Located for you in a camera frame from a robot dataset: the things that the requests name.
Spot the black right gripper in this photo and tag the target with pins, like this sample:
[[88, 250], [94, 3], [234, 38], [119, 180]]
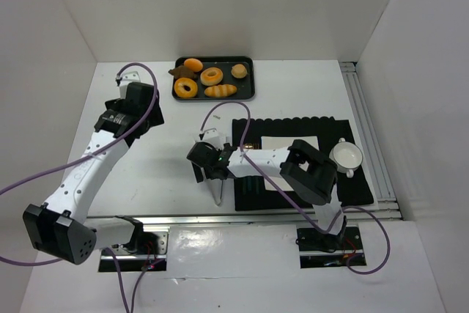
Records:
[[211, 174]]

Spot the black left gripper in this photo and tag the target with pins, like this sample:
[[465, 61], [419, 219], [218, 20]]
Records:
[[154, 108]]

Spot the steel serving tongs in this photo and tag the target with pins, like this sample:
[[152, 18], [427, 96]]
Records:
[[216, 189]]

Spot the small beige round bread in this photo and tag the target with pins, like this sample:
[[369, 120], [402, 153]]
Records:
[[239, 71]]

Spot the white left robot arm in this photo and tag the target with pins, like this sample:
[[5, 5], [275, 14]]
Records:
[[59, 226]]

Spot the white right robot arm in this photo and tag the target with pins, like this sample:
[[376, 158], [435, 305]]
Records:
[[311, 174]]

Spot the striped orange bread loaf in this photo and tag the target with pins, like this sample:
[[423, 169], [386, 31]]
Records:
[[220, 91]]

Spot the sugared orange donut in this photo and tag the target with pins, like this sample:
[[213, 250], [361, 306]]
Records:
[[185, 88]]

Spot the brown chocolate croissant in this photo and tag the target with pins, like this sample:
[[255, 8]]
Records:
[[182, 72]]

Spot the black scalloped placemat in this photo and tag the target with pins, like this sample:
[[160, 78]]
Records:
[[351, 191]]

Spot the pale glazed donut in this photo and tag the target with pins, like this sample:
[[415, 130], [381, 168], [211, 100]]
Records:
[[211, 76]]

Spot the orange round bun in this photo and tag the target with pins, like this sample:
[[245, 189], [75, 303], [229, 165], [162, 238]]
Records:
[[193, 64]]

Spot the white square plate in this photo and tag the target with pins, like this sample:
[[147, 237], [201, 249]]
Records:
[[271, 143]]

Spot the black baking tray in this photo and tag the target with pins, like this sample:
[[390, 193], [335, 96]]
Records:
[[197, 79]]

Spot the right side aluminium rails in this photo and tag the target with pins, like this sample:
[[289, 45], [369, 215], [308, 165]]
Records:
[[378, 173]]

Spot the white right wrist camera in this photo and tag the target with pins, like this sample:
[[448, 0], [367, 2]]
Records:
[[213, 137]]

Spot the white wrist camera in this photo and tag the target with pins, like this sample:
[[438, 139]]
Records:
[[126, 78], [213, 137]]

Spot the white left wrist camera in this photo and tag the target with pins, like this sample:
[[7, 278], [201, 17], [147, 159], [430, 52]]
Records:
[[126, 78]]

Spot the gold fork green handle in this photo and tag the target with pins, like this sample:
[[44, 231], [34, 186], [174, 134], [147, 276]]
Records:
[[258, 185]]

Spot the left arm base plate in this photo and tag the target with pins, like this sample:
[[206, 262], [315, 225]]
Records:
[[135, 249]]

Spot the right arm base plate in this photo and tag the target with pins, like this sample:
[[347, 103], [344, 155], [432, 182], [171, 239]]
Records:
[[317, 250]]

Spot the white bowl with handles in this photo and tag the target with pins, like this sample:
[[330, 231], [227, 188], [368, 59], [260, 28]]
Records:
[[347, 156]]

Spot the aluminium table rail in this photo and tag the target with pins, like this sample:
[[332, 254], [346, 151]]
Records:
[[220, 219]]

